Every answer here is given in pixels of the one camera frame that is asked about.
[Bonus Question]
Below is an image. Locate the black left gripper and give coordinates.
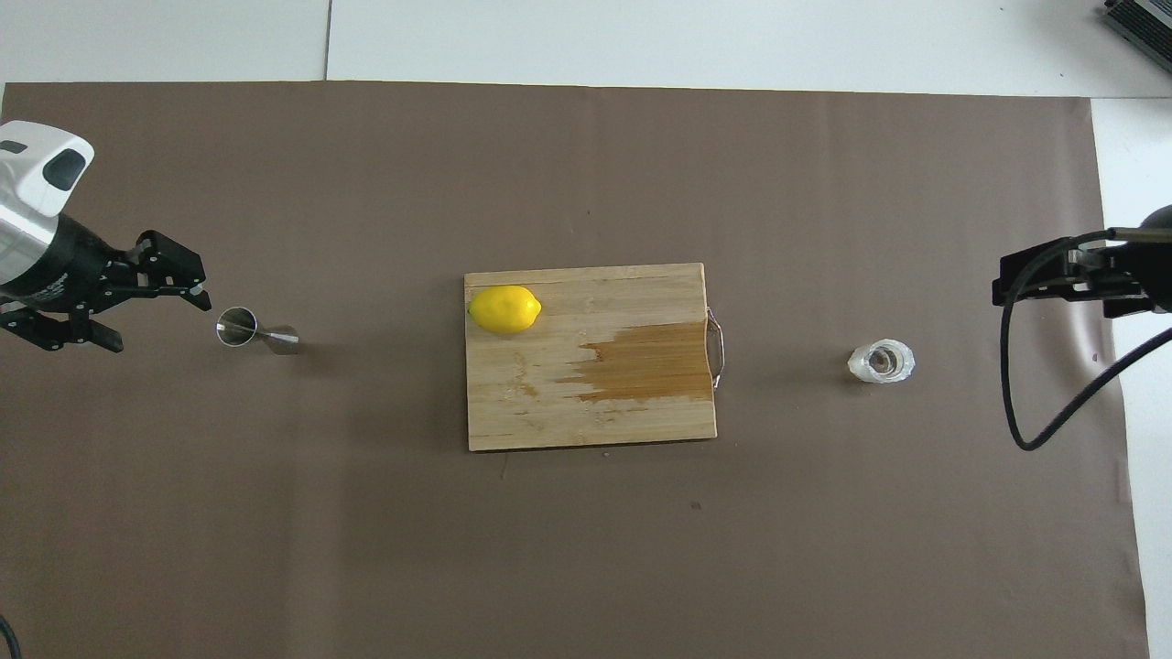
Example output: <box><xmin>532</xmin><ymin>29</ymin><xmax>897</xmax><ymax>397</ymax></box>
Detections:
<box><xmin>0</xmin><ymin>215</ymin><xmax>212</xmax><ymax>354</ymax></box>

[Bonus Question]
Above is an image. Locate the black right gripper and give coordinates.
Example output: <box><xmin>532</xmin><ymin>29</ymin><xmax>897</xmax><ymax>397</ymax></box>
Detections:
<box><xmin>992</xmin><ymin>205</ymin><xmax>1172</xmax><ymax>320</ymax></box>

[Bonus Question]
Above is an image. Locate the steel double jigger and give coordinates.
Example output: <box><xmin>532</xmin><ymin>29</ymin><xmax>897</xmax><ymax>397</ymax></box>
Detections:
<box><xmin>216</xmin><ymin>307</ymin><xmax>300</xmax><ymax>356</ymax></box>

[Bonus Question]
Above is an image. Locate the small clear glass cup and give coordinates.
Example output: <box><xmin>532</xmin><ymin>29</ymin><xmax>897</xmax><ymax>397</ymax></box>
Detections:
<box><xmin>847</xmin><ymin>338</ymin><xmax>917</xmax><ymax>385</ymax></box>

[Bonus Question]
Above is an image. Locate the black ribbed device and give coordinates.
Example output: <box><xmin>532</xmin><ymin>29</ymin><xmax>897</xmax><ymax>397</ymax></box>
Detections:
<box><xmin>1101</xmin><ymin>0</ymin><xmax>1172</xmax><ymax>49</ymax></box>

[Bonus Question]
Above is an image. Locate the brown paper table mat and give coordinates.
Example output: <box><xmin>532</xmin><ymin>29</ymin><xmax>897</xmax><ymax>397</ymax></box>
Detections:
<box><xmin>0</xmin><ymin>81</ymin><xmax>1150</xmax><ymax>659</ymax></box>

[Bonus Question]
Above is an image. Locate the yellow lemon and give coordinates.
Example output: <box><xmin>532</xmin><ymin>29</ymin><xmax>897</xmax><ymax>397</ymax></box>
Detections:
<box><xmin>467</xmin><ymin>285</ymin><xmax>543</xmax><ymax>336</ymax></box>

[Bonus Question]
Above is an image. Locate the wooden cutting board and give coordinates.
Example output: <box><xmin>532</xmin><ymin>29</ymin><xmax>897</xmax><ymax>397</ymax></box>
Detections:
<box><xmin>463</xmin><ymin>263</ymin><xmax>727</xmax><ymax>452</ymax></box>

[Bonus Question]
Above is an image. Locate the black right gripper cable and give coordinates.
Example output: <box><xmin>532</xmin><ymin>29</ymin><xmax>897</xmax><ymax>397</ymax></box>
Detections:
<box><xmin>999</xmin><ymin>226</ymin><xmax>1172</xmax><ymax>452</ymax></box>

